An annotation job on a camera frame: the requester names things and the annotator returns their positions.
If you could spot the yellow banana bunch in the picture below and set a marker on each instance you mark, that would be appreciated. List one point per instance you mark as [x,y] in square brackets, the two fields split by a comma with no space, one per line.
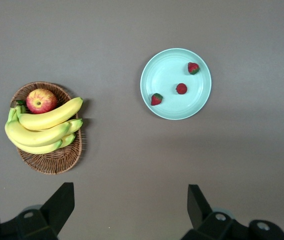
[39,135]

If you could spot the red toy strawberry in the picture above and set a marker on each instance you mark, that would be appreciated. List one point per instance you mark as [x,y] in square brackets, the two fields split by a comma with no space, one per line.
[193,68]
[181,88]
[156,99]

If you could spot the light green round plate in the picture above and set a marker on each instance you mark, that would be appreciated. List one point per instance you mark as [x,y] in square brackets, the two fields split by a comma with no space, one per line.
[171,72]

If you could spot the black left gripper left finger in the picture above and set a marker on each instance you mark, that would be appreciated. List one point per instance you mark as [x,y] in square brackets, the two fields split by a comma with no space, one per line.
[54,212]

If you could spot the red yellow apple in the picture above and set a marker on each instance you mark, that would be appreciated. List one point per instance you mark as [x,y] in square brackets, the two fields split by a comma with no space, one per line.
[40,100]

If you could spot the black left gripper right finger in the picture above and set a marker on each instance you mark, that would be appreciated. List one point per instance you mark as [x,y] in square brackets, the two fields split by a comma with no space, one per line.
[198,210]

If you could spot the brown table cloth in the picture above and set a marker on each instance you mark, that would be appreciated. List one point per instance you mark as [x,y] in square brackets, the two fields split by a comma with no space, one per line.
[131,155]

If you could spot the brown wicker basket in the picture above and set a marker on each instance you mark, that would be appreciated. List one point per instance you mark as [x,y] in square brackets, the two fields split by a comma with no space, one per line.
[49,162]

